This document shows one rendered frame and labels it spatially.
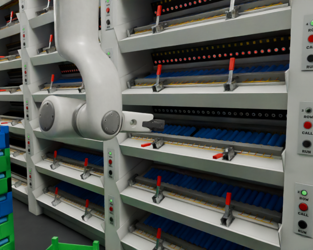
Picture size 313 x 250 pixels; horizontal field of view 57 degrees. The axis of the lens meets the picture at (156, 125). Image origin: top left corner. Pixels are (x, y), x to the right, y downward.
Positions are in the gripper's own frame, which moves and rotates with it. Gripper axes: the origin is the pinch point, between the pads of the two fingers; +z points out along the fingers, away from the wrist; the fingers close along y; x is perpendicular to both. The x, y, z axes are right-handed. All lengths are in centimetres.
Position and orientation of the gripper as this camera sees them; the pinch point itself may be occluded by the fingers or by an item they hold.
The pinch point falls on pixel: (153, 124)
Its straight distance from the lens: 80.4
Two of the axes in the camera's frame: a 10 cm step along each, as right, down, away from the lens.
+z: 6.6, 0.5, 7.5
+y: -7.5, -0.7, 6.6
